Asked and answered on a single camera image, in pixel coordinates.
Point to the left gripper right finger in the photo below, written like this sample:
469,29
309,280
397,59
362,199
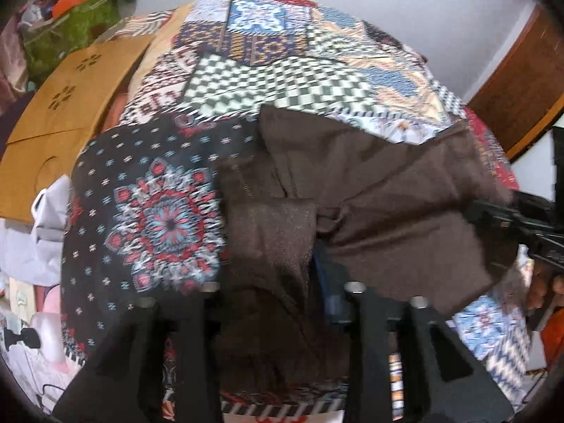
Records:
440,378

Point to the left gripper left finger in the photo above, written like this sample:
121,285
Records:
121,381

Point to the brown garment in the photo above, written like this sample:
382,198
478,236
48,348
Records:
391,213

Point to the white clothes pile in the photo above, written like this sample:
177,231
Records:
31,333

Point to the person's right hand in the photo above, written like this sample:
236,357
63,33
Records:
539,287

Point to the brown wooden door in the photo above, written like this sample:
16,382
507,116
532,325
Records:
524,95

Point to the patchwork patterned bedsheet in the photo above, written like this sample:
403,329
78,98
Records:
146,216

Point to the wooden folding lap table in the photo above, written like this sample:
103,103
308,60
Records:
66,111

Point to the green patterned storage box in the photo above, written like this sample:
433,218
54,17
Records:
77,29

